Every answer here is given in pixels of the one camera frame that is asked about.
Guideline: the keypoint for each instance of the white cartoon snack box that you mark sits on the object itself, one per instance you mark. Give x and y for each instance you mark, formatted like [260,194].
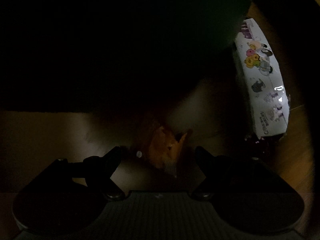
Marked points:
[260,71]

